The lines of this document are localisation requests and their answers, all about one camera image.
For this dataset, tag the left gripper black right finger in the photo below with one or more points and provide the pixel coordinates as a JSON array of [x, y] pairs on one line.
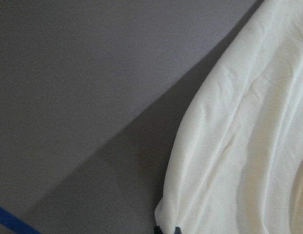
[[178, 230]]

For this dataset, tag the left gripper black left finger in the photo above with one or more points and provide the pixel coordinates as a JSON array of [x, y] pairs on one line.
[[157, 230]]

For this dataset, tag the beige long-sleeve printed shirt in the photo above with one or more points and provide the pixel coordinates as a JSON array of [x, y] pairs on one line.
[[236, 166]]

